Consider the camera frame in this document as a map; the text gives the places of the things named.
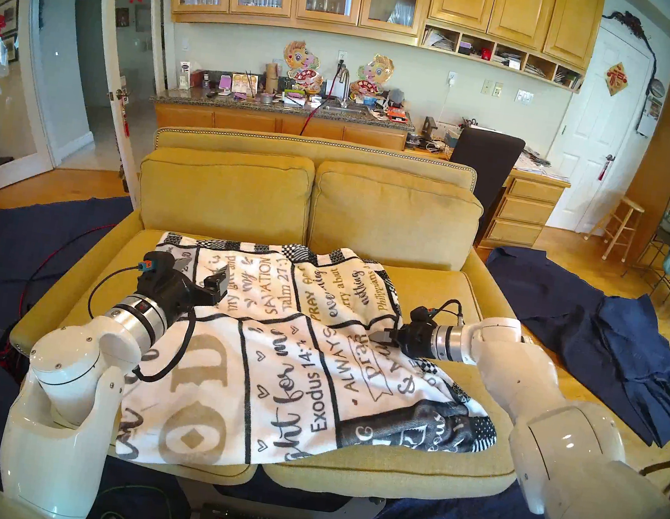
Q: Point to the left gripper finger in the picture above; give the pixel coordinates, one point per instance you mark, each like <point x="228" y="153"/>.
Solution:
<point x="207" y="292"/>
<point x="220" y="286"/>

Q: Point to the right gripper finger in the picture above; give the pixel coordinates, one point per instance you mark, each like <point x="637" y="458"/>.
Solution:
<point x="394" y="334"/>
<point x="388" y="342"/>

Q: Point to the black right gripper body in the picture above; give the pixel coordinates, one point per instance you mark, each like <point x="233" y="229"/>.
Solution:
<point x="420" y="339"/>

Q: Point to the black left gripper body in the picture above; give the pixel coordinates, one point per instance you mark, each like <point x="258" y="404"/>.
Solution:
<point x="172" y="292"/>

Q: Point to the white black scripture blanket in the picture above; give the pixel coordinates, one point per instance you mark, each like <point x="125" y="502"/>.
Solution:
<point x="297" y="349"/>

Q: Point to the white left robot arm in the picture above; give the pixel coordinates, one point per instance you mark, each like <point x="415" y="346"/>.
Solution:
<point x="66" y="366"/>

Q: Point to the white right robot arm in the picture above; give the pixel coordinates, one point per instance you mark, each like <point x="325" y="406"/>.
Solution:
<point x="561" y="455"/>

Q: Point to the crumpled dark blue blanket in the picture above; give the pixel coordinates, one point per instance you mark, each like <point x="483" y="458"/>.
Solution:
<point x="631" y="353"/>

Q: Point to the yellow sofa back cushion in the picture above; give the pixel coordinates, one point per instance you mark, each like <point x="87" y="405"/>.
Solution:
<point x="221" y="190"/>
<point x="393" y="217"/>

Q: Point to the yellow sofa seat cushion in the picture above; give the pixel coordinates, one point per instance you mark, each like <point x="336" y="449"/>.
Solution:
<point x="403" y="476"/>
<point x="206" y="474"/>

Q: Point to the wooden desk with drawers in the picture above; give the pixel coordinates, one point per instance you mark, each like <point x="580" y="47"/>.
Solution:
<point x="524" y="211"/>

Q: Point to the yellow two-seat sofa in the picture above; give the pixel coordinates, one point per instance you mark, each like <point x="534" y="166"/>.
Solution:
<point x="316" y="149"/>

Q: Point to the granite kitchen counter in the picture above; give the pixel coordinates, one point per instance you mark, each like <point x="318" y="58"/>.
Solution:
<point x="249" y="121"/>

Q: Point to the black office chair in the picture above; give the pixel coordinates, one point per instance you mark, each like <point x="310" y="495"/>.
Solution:
<point x="485" y="157"/>

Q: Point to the brown cardboard tube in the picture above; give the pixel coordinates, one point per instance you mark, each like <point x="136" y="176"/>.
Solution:
<point x="271" y="78"/>

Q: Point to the white carton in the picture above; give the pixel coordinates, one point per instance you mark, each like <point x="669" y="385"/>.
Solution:
<point x="184" y="75"/>

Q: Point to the orange box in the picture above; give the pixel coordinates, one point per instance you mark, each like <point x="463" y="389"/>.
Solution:
<point x="398" y="115"/>

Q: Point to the chrome kitchen faucet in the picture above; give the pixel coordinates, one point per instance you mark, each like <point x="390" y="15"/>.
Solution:
<point x="346" y="83"/>

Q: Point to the wooden stool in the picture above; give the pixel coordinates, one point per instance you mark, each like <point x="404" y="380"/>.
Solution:
<point x="630" y="206"/>

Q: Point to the white glass panel door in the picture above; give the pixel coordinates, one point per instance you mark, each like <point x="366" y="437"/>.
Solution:
<point x="7" y="104"/>
<point x="107" y="13"/>

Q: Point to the white panelled door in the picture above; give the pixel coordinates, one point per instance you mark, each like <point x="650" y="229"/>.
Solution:
<point x="590" y="140"/>

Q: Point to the red diamond door decoration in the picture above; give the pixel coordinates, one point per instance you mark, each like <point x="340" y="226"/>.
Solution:
<point x="616" y="79"/>

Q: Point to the dark garland over door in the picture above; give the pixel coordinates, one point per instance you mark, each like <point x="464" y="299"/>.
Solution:
<point x="628" y="21"/>

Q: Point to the small picture frame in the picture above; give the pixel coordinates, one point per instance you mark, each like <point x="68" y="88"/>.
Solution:
<point x="244" y="84"/>

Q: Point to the cartoon child wall decoration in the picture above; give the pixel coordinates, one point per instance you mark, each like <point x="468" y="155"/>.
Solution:
<point x="301" y="61"/>
<point x="375" y="71"/>

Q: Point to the wall calendar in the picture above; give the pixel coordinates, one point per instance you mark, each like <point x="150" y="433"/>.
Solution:
<point x="648" y="117"/>

